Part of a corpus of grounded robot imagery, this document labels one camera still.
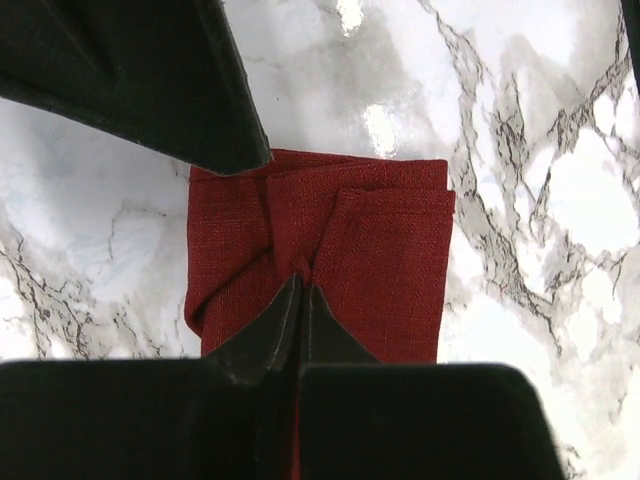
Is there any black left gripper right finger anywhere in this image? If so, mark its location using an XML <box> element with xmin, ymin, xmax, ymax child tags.
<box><xmin>298</xmin><ymin>286</ymin><xmax>563</xmax><ymax>480</ymax></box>

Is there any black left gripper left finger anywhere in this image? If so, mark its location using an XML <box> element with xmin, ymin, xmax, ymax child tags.
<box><xmin>1</xmin><ymin>276</ymin><xmax>303</xmax><ymax>479</ymax></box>

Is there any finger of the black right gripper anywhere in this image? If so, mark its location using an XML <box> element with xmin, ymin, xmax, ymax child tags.
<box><xmin>1</xmin><ymin>0</ymin><xmax>271</xmax><ymax>175</ymax></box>

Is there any dark red cloth napkin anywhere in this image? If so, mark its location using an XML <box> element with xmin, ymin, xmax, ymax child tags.
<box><xmin>184</xmin><ymin>150</ymin><xmax>456</xmax><ymax>479</ymax></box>

